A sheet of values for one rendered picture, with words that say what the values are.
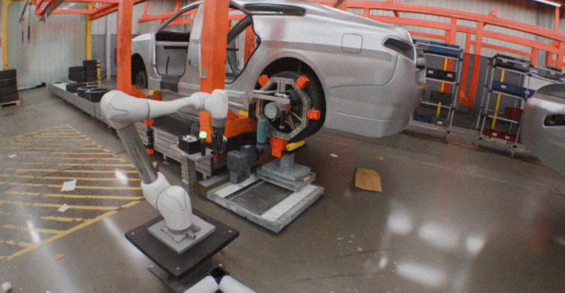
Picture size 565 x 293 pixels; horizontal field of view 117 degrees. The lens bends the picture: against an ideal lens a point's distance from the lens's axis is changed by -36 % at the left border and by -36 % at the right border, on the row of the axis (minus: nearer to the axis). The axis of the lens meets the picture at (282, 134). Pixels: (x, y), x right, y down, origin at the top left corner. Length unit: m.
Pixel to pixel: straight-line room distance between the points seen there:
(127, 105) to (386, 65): 1.73
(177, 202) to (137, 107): 0.55
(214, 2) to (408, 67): 1.65
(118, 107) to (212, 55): 1.27
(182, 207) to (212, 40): 1.40
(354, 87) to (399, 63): 0.41
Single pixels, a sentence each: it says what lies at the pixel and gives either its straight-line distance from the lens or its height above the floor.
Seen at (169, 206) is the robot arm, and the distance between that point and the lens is 1.48.
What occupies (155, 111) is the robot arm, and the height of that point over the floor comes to 1.05.
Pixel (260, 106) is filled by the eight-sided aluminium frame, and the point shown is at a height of 0.84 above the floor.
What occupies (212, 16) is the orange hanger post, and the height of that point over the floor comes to 1.63.
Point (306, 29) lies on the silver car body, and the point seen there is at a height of 1.56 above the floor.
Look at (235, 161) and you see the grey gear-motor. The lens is 2.49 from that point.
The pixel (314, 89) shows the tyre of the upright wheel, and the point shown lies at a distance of 2.33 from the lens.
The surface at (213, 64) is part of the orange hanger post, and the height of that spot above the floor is 1.21.
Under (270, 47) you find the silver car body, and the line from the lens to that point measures 2.55.
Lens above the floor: 1.31
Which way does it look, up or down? 17 degrees down
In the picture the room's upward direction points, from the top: 4 degrees clockwise
